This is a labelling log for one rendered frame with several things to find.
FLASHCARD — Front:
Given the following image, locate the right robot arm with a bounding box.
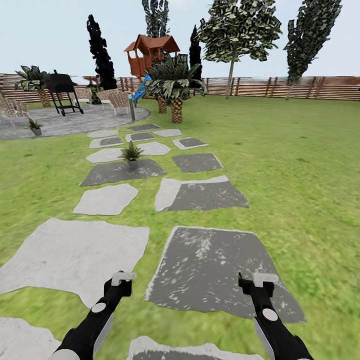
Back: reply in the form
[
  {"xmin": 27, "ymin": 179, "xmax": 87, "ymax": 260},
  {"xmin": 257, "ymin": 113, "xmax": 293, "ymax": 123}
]
[{"xmin": 238, "ymin": 272, "xmax": 314, "ymax": 360}]

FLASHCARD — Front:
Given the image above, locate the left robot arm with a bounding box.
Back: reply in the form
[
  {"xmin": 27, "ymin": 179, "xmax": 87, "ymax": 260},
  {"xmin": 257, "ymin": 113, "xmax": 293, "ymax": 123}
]
[{"xmin": 47, "ymin": 271, "xmax": 137, "ymax": 360}]

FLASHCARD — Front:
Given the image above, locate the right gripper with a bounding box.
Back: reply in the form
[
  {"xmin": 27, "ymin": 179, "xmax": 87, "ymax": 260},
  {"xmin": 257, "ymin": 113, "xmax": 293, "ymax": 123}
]
[{"xmin": 238, "ymin": 276, "xmax": 273, "ymax": 302}]

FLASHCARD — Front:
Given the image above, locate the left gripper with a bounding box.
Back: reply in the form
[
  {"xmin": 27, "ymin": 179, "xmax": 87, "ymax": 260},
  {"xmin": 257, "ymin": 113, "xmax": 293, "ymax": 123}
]
[{"xmin": 103, "ymin": 279, "xmax": 132, "ymax": 302}]

